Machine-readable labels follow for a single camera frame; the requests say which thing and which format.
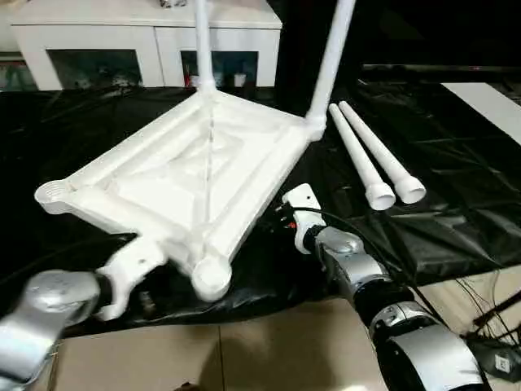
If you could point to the black work mat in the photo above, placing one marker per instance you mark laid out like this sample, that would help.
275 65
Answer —
447 183

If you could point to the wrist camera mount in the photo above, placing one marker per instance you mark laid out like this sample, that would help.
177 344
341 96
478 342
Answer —
130 264
303 199

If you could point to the white flat board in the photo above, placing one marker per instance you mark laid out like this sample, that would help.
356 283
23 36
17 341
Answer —
488 106

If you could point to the teal white plastic object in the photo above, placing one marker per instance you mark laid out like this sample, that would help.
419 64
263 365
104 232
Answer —
16 73

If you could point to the white plastic table top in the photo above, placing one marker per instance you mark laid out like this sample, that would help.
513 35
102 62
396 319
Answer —
183 163

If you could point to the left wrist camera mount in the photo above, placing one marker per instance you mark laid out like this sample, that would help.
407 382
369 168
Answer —
130 264

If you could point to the white sideboard cabinet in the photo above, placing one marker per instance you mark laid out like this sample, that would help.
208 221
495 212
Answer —
102 36

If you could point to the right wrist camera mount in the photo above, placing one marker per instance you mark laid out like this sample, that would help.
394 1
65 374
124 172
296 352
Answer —
303 199

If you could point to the black stand base with label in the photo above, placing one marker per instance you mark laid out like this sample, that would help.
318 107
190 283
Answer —
496 358

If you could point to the white tapered table leg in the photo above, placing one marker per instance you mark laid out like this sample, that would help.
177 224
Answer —
358 155
331 61
378 146
203 40

